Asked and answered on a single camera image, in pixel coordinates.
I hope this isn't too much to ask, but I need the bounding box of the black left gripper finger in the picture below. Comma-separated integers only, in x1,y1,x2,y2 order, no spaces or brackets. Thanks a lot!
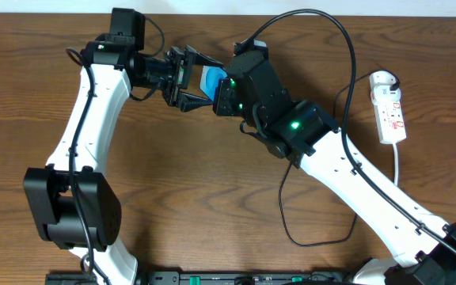
177,92,213,112
184,45,224,68

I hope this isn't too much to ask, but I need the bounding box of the blue Galaxy smartphone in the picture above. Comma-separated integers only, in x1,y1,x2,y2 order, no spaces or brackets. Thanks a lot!
199,66,227,101

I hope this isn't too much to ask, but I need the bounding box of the black USB charging cable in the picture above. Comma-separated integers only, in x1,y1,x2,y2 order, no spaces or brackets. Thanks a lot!
278,68,401,249

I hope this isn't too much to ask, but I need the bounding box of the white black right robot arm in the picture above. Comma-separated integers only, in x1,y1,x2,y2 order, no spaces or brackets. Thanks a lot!
215,40,456,284

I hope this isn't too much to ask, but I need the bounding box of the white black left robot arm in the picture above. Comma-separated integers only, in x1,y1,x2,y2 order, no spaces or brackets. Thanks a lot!
23,8,219,284

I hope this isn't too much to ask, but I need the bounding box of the white power strip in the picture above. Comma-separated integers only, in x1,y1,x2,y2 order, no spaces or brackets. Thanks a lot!
369,70,407,145

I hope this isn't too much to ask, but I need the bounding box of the white power strip cord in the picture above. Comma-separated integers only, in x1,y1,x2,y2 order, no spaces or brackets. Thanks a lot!
392,142,400,188

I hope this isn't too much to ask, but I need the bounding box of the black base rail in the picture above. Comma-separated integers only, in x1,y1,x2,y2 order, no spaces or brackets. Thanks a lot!
45,269,355,285

